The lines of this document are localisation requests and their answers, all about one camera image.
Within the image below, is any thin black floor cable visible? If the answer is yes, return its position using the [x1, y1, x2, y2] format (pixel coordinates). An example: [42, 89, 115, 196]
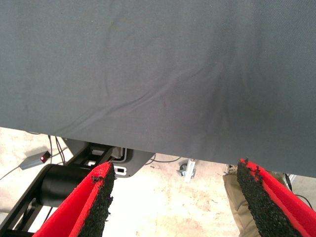
[284, 173, 314, 208]
[145, 153, 182, 165]
[48, 135, 70, 165]

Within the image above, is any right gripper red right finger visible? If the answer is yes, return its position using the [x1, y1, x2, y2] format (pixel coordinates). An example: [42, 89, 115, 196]
[236, 158, 316, 237]

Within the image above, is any black frame with cylinder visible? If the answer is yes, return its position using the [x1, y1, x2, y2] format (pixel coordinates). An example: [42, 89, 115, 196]
[0, 142, 117, 237]

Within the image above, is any person's khaki trouser leg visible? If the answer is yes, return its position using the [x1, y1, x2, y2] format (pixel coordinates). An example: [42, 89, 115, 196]
[222, 164, 262, 237]

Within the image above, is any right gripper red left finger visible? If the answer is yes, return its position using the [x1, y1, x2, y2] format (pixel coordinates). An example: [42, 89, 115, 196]
[32, 161, 117, 237]

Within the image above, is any dark grey base panel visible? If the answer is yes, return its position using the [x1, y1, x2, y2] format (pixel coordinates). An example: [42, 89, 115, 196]
[61, 138, 157, 178]

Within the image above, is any aluminium leg with caster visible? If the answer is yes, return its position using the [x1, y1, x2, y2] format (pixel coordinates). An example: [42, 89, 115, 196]
[176, 159, 198, 183]

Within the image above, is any dark grey table cloth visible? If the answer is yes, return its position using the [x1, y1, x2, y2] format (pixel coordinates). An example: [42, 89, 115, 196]
[0, 0, 316, 178]

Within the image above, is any grey box with red light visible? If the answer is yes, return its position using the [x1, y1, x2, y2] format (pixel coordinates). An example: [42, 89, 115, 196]
[19, 152, 52, 170]

